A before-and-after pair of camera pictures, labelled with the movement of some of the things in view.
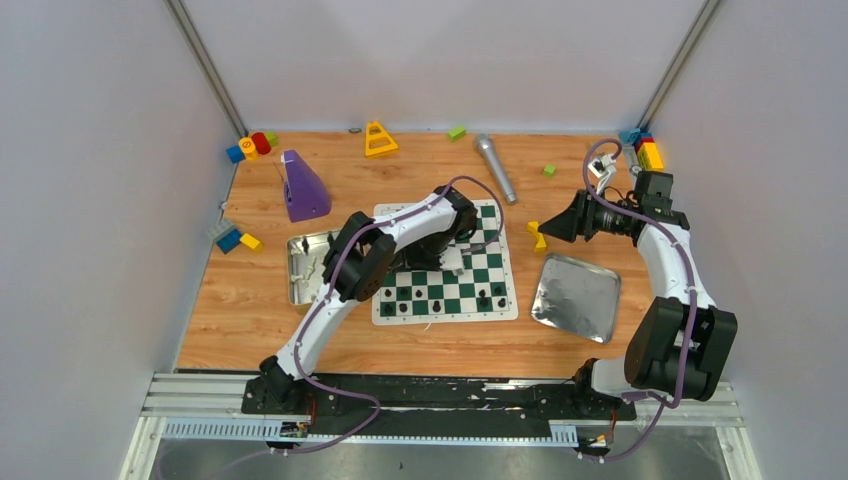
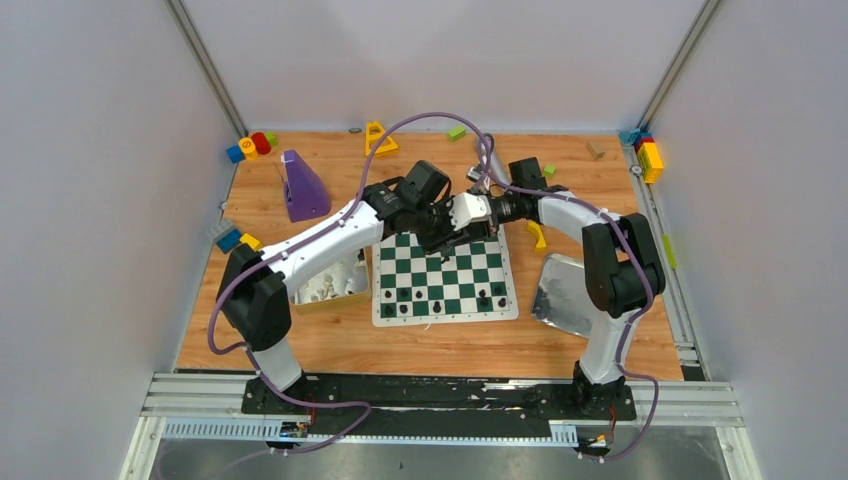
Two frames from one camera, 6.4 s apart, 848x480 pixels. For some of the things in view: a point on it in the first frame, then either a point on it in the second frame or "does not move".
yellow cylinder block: x=248 y=147 does not move
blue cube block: x=235 y=154 does not move
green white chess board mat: x=485 y=292 does not move
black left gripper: x=428 y=253 → x=429 y=225
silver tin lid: x=577 y=298 does not move
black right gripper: x=574 y=220 → x=484 y=228
